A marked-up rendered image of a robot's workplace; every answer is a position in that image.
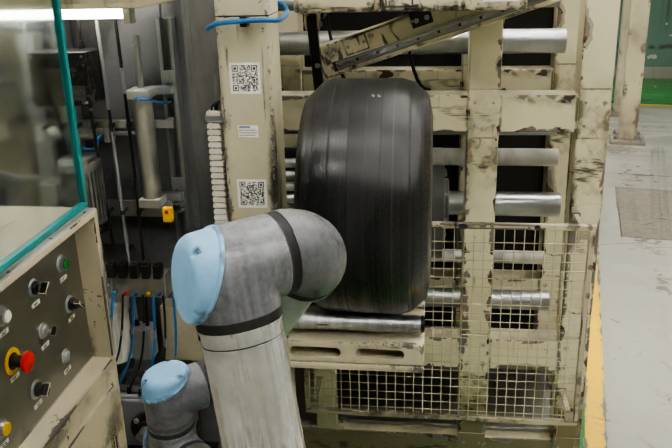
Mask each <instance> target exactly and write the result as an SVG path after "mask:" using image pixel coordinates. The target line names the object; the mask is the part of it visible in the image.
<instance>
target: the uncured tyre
mask: <svg viewBox="0 0 672 448"><path fill-rule="evenodd" d="M370 93H383V98H382V99H369V95H370ZM432 178H433V112H432V106H431V101H430V95H429V94H428V93H427V92H426V91H425V90H424V89H423V88H422V87H420V86H419V85H418V84H417V83H416V82H415V81H412V80H408V79H404V78H336V79H332V80H329V81H325V82H323V83H322V84H321V85H320V86H319V87H318V88H317V89H316V90H315V91H314V92H313V93H312V94H310V95H309V96H308V98H307V99H306V102H305V104H304V107H303V111H302V115H301V120H300V126H299V133H298V141H297V150H296V163H295V179H294V209H302V210H307V211H310V212H313V213H316V214H318V215H320V216H321V217H323V218H325V219H326V220H327V221H329V222H330V223H331V224H332V225H333V226H334V227H335V228H336V229H337V231H338V232H339V234H340V235H341V237H342V239H343V241H344V244H345V248H346V252H347V265H346V269H345V273H344V275H343V277H342V279H341V281H340V283H339V284H338V285H337V287H336V288H335V289H334V291H333V292H332V293H331V294H330V295H328V296H327V297H326V298H324V299H322V300H319V301H315V303H316V304H317V305H318V306H319V307H320V308H322V309H325V310H328V311H331V312H346V313H376V314H402V313H407V312H411V311H412V310H414V309H415V308H416V307H417V306H418V305H419V304H420V303H422V302H423V301H424V300H425V299H426V298H427V293H428V288H429V283H430V278H431V241H432Z"/></svg>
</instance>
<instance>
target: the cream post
mask: <svg viewBox="0 0 672 448"><path fill-rule="evenodd" d="M214 7H215V16H216V17H215V20H216V21H221V20H230V19H239V16H241V15H249V18H277V17H278V12H277V11H278V2H277V0H214ZM216 34H217V48H218V62H219V75H220V89H221V102H222V116H223V130H224V144H225V157H226V171H227V185H228V198H229V209H230V222H231V221H235V220H239V219H243V218H247V217H251V216H255V215H259V214H264V213H268V212H270V211H273V210H278V209H287V192H286V171H285V150H284V129H283V108H282V86H281V65H280V44H279V23H250V26H248V27H240V24H231V25H222V26H218V27H216ZM256 62H260V80H261V94H231V90H230V75H229V63H256ZM238 125H258V134H259V137H239V134H238ZM237 179H264V180H266V187H267V205H268V208H241V207H239V206H238V192H237Z"/></svg>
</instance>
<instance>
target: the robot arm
mask: <svg viewBox="0 0 672 448"><path fill-rule="evenodd" d="M346 265H347V252H346V248H345V244H344V241H343V239H342V237H341V235H340V234H339V232H338V231H337V229H336V228H335V227H334V226H333V225H332V224H331V223H330V222H329V221H327V220H326V219H325V218H323V217H321V216H320V215H318V214H316V213H313V212H310V211H307V210H302V209H292V208H288V209H278V210H273V211H270V212H268V213H264V214H259V215H255V216H251V217H247V218H243V219H239V220H235V221H231V222H227V223H223V224H219V225H209V226H206V227H205V228H204V229H201V230H197V231H194V232H190V233H188V234H185V235H184V236H183V237H181V238H180V240H179V241H178V242H177V244H176V246H175V249H174V252H173V256H172V265H171V277H172V288H173V294H174V299H175V301H176V302H177V309H178V312H179V314H180V316H181V318H182V319H183V320H184V321H185V322H186V323H187V324H189V325H194V326H196V330H197V334H198V335H199V336H200V339H201V344H202V349H203V354H204V359H203V360H200V361H197V362H194V363H191V364H188V365H186V364H185V363H184V362H182V361H178V360H170V361H163V362H160V363H158V364H156V365H154V366H152V367H151V368H149V369H148V370H147V371H146V372H145V374H144V375H143V377H142V381H141V386H142V393H141V396H142V400H143V402H144V408H145V415H146V422H147V428H146V430H145V433H144V436H143V448H211V447H210V446H209V445H207V444H206V443H205V442H204V441H203V440H202V439H200V438H199V437H198V436H197V433H196V427H195V420H194V412H195V411H198V410H201V409H204V408H207V407H209V406H212V405H214V409H215V414H216V419H217V424H218V429H219V434H220V439H221V444H222V448H306V446H305V441H304V435H303V430H302V425H301V419H300V414H299V408H298V403H297V397H296V392H295V387H294V381H293V376H292V370H291V365H290V360H289V354H288V349H287V343H286V336H287V335H288V334H289V332H290V331H291V330H292V328H293V327H294V326H295V324H296V323H297V322H298V320H299V319H300V318H301V316H302V315H303V314H304V312H305V311H306V310H307V308H308V307H309V306H310V304H311V303H312V302H315V301H319V300H322V299H324V298H326V297H327V296H328V295H330V294H331V293H332V292H333V291H334V289H335V288H336V287H337V285H338V284H339V283H340V281H341V279H342V277H343V275H344V273H345V269H346Z"/></svg>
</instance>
